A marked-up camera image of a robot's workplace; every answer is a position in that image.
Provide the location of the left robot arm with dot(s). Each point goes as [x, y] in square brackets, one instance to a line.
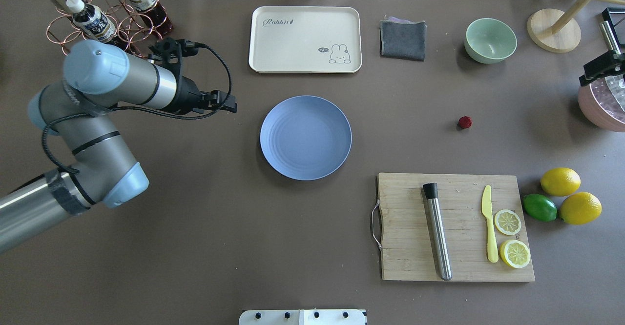
[92, 161]

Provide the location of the blue plate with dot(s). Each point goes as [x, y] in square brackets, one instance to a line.
[306, 138]

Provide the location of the black framed device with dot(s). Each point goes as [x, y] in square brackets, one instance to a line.
[615, 18]

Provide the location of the green lime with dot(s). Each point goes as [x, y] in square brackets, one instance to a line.
[540, 207]

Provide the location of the pink bowl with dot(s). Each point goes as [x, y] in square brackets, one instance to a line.
[592, 112]

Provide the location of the grey folded cloth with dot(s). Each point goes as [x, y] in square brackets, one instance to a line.
[403, 39]

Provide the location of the cream rabbit tray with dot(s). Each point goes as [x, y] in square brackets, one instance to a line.
[305, 39]

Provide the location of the wooden stand with base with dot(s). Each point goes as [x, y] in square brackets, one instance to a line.
[557, 31]

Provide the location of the tea bottle front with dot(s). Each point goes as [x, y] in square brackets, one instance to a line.
[94, 23]

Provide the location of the clear ice cubes pile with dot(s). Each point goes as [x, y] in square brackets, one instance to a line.
[609, 93]

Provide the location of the red strawberry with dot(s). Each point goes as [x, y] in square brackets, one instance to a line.
[465, 122]

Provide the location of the upper lemon slice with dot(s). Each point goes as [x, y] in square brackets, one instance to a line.
[507, 222]

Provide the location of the copper wire bottle rack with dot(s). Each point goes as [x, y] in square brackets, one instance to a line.
[62, 31]

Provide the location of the lower lemon slice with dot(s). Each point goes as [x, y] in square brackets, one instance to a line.
[515, 253]

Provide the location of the green bowl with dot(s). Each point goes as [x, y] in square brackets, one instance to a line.
[489, 41]

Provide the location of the yellow lemon near board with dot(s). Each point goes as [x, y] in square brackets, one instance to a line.
[560, 181]

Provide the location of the tea bottle right back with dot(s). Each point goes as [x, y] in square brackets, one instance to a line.
[153, 15]

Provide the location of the yellow plastic knife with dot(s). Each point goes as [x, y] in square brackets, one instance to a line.
[487, 212]

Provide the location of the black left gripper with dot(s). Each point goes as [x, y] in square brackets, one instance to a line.
[187, 96]

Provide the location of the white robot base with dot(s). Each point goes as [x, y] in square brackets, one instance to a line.
[304, 317]

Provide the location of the lemon slice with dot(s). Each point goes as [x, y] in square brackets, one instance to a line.
[507, 222]
[515, 253]

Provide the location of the steel muddler black tip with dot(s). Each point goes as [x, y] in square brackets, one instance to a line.
[435, 214]

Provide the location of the yellow lemon far side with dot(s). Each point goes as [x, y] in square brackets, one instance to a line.
[580, 208]

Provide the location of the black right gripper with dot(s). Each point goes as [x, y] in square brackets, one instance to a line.
[601, 66]

